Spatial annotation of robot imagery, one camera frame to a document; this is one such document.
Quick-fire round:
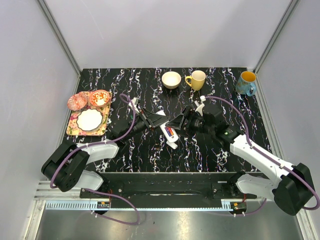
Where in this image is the white scalloped plate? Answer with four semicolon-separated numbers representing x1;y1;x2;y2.
76;109;103;131

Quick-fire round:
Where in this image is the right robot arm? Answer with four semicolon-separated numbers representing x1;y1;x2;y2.
166;106;315;216

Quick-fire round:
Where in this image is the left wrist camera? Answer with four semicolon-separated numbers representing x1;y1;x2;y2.
128;97;140;114

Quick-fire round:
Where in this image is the floral rectangular tray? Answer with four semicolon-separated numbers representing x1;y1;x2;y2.
66;91;112;136

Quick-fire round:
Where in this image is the orange red AAA battery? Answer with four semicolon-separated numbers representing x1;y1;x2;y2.
165;127;172;138

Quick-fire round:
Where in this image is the cream ceramic bowl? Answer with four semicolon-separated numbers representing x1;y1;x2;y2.
161;71;181;90

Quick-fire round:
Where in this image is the aluminium rail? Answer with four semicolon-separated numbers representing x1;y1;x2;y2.
33;180;81;201

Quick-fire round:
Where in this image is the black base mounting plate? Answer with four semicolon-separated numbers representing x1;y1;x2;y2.
79;172;258;209

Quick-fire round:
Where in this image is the white remote battery cover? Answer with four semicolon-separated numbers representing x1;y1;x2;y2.
167;142;178;149

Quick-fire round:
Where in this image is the orange floral small bowl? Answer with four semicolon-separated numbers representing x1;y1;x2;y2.
88;89;111;107

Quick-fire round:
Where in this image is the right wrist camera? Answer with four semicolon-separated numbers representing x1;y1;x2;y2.
193;95;206;117

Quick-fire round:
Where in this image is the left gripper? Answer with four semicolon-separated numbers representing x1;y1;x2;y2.
123;107;170;142

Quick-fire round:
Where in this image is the blue butterfly mug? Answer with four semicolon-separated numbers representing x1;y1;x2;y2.
235;71;257;97

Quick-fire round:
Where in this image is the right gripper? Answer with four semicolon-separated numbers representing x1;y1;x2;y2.
166;105;215;139

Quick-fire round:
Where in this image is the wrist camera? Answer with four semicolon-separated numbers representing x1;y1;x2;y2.
193;95;206;117
128;97;140;114

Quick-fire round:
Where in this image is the yellow mug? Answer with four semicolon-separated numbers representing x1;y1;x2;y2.
185;70;206;91

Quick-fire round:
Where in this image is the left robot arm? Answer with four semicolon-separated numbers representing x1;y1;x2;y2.
41;107;170;198

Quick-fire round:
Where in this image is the white remote control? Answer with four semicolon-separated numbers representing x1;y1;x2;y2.
159;120;179;149

